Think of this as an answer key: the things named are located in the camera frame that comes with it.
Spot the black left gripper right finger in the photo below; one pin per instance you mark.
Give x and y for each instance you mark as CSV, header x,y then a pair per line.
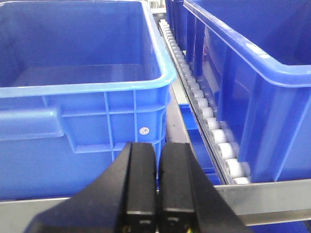
x,y
188,201

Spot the blue bin below shelf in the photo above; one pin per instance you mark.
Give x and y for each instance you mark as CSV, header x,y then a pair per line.
x,y
199,148

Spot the stainless steel shelf rack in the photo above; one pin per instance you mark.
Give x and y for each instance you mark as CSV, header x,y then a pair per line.
x,y
248,202

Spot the white roller conveyor track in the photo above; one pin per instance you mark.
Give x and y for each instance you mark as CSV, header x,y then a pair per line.
x,y
215,139

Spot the blue bin upper left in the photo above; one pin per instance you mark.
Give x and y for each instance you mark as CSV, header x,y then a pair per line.
x,y
78,80

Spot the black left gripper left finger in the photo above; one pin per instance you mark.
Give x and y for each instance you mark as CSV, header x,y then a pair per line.
x,y
121,200

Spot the blue bin upper right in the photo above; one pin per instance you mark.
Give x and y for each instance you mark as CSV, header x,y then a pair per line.
x,y
252,60

